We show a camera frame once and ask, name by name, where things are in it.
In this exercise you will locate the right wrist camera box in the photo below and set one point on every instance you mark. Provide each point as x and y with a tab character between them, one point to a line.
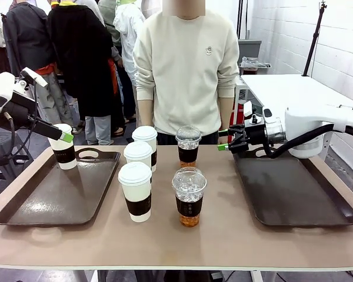
247	108

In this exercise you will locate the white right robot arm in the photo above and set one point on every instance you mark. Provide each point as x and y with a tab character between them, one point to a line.
309	123

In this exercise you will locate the bystander in dark grey jacket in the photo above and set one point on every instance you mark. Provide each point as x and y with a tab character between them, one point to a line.
26	35

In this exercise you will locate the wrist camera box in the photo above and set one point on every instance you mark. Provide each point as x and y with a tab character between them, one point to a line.
35	77
247	108

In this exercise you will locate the white paper cup black sleeve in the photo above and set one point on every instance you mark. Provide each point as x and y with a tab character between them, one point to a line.
136	194
64	152
138	154
145	136

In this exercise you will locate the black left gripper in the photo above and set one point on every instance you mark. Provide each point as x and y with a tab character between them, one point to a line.
16	113

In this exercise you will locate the clear iced tea dome cup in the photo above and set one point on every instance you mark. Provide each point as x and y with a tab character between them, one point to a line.
189	199
188	149

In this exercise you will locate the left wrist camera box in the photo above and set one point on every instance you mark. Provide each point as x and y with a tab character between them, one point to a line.
35	77

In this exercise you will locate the bystander in long black coat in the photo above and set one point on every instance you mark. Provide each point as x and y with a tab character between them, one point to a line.
82	58

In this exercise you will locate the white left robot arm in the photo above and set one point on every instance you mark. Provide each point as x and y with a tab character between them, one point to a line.
0	88

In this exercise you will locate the person in cream sweater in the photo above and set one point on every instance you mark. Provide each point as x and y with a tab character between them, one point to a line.
185	73

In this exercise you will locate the grey plastic bin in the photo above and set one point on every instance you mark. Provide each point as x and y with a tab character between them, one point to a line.
250	48

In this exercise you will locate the grey tray with wrapped items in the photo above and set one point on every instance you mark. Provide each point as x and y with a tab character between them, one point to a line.
254	63

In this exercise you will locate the black tripod pole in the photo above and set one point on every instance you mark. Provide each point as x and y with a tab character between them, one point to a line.
313	44

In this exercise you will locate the bystander in white jacket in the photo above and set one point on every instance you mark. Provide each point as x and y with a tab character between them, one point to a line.
129	35

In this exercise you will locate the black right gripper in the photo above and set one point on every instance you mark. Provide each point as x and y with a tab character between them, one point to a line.
257	133

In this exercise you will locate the person's right forearm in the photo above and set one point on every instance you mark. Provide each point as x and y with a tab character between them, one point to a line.
145	113

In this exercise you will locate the person's left forearm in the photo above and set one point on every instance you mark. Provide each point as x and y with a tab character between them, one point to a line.
225	113

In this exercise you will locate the white side table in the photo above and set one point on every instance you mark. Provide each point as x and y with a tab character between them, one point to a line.
294	88

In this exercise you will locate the dark brown serving tray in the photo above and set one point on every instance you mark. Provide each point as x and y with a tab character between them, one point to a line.
288	194
56	196

